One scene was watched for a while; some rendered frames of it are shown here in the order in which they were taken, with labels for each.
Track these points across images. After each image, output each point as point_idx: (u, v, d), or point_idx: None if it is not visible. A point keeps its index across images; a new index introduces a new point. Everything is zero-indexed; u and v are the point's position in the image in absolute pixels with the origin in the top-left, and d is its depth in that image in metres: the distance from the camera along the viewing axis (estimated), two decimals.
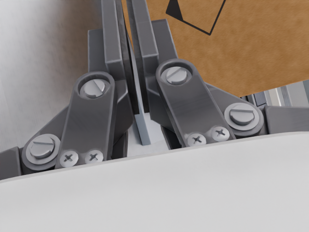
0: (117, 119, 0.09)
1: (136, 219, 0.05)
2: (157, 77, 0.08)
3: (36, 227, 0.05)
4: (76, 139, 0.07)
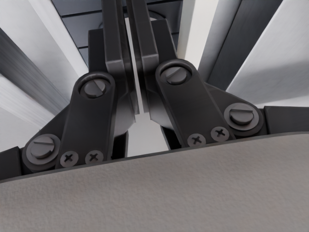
0: (117, 119, 0.09)
1: (136, 219, 0.05)
2: (156, 77, 0.08)
3: (36, 227, 0.05)
4: (77, 139, 0.07)
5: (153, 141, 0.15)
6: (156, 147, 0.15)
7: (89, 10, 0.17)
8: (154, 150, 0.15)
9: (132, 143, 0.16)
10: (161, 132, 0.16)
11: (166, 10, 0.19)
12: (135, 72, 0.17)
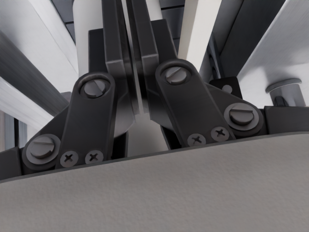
0: (117, 119, 0.09)
1: (136, 219, 0.05)
2: (156, 77, 0.08)
3: (36, 227, 0.05)
4: (77, 139, 0.07)
5: (156, 129, 0.12)
6: (159, 137, 0.12)
7: None
8: (157, 141, 0.12)
9: (128, 130, 0.12)
10: None
11: None
12: None
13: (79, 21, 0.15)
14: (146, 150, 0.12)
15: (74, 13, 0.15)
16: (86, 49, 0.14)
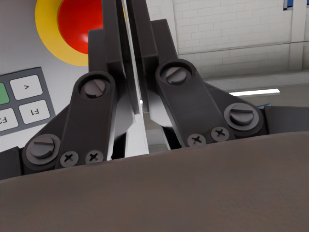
0: (117, 119, 0.09)
1: (136, 219, 0.05)
2: (156, 77, 0.08)
3: (36, 227, 0.05)
4: (77, 139, 0.07)
5: None
6: None
7: None
8: None
9: None
10: None
11: None
12: None
13: None
14: None
15: None
16: None
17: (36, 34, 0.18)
